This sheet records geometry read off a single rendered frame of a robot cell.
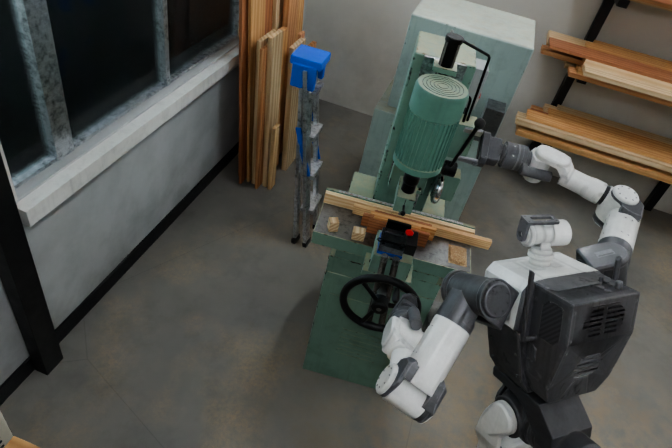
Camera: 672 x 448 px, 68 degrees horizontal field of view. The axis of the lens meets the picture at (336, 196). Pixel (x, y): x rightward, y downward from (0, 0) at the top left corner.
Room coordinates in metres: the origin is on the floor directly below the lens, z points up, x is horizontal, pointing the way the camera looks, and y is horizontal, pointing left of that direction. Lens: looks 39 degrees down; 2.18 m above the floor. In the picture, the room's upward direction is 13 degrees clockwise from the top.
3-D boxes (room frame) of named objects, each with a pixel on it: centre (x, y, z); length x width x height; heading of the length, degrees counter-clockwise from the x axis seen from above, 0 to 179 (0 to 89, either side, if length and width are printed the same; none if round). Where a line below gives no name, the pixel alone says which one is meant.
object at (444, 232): (1.50, -0.35, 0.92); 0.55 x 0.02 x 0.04; 87
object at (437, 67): (1.64, -0.26, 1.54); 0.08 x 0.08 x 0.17; 87
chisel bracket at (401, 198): (1.52, -0.26, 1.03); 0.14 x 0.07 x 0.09; 177
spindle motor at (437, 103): (1.50, -0.25, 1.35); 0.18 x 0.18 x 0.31
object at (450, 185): (1.68, -0.42, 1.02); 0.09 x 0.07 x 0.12; 87
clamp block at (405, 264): (1.31, -0.24, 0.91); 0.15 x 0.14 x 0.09; 87
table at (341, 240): (1.39, -0.25, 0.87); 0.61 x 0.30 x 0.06; 87
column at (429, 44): (1.79, -0.27, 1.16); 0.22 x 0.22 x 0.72; 87
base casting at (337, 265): (1.62, -0.26, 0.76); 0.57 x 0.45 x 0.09; 177
